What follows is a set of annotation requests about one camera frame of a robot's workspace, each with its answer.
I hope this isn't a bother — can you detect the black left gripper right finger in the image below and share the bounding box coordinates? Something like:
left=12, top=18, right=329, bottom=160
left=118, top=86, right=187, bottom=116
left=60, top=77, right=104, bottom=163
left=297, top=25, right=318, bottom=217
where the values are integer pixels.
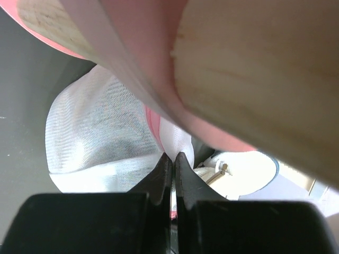
left=174, top=153, right=338, bottom=253

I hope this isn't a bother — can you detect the pink-trimmed white mesh laundry bag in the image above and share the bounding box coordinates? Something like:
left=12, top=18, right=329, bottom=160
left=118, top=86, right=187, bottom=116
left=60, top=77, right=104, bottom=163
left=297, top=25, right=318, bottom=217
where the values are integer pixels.
left=45, top=66, right=194, bottom=193

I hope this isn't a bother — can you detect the blue-trimmed white mesh laundry bag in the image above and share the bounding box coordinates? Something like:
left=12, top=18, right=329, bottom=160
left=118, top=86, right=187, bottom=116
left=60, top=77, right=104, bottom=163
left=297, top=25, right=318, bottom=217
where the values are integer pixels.
left=193, top=151, right=279, bottom=201

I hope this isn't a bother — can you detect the pink two-tier wooden shelf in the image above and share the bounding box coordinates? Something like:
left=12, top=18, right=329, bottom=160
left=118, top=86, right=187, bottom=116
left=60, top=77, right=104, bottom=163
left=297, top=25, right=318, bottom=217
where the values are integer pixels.
left=1, top=1, right=338, bottom=187

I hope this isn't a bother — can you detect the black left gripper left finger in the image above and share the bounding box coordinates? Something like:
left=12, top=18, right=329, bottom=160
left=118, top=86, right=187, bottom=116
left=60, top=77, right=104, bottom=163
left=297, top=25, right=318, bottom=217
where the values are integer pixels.
left=1, top=155, right=172, bottom=253

